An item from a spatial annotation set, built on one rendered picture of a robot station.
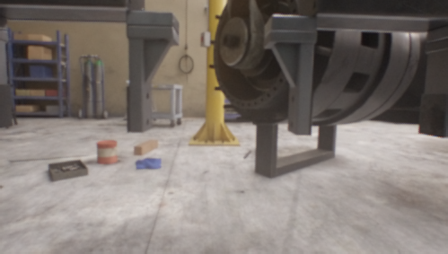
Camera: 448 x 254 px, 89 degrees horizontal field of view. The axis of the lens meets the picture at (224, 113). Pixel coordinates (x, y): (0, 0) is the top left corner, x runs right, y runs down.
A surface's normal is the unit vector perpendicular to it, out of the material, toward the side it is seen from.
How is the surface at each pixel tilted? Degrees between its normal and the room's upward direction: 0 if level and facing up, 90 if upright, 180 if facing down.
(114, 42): 90
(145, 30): 90
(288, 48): 90
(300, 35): 90
